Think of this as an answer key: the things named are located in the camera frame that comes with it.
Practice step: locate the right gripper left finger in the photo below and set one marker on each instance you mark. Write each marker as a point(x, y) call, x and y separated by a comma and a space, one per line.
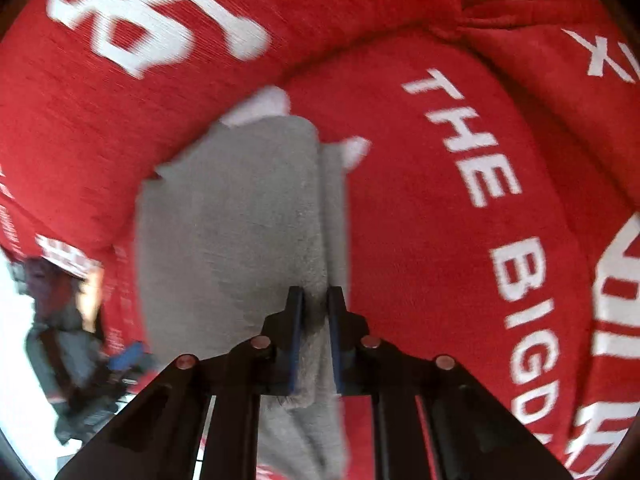
point(199, 418)

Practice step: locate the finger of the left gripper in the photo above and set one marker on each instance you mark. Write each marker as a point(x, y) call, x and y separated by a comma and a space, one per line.
point(125, 355)

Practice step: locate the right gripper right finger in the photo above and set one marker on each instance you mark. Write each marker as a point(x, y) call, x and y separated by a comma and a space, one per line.
point(431, 419)

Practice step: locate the grey knit sweater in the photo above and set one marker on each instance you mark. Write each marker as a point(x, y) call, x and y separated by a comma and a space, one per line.
point(222, 233)

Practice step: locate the pile of clothes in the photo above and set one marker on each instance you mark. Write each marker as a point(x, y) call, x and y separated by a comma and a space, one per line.
point(63, 355)

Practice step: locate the red sofa cover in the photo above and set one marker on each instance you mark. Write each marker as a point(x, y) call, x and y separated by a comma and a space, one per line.
point(490, 152)

